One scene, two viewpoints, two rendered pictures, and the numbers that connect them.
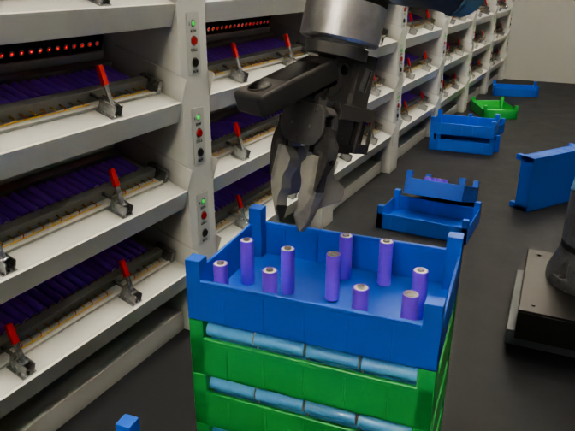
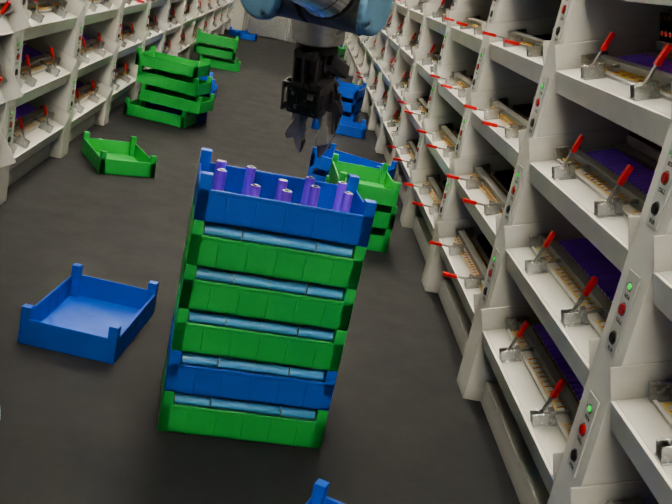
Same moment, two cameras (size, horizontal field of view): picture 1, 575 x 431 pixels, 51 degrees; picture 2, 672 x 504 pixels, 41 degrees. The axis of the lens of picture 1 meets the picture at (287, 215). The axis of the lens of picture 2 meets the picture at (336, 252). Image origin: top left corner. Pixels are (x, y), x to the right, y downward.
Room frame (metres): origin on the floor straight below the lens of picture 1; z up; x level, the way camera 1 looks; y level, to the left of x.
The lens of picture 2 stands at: (2.04, -0.81, 0.83)
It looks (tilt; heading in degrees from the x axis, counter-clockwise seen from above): 17 degrees down; 147
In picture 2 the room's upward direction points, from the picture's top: 13 degrees clockwise
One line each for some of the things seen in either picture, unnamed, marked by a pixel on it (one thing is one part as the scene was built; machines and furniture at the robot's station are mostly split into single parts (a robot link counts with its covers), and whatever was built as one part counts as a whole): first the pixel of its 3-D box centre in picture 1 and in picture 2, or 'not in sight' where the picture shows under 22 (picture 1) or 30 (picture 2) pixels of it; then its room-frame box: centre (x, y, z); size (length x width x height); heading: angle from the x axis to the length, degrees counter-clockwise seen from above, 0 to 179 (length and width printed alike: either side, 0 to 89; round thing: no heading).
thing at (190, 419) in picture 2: not in sight; (241, 394); (0.67, -0.05, 0.04); 0.30 x 0.20 x 0.08; 69
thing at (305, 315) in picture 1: (330, 274); (281, 195); (0.67, -0.05, 0.44); 0.30 x 0.20 x 0.08; 69
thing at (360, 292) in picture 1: (359, 310); (248, 182); (0.59, -0.08, 0.44); 0.02 x 0.02 x 0.06
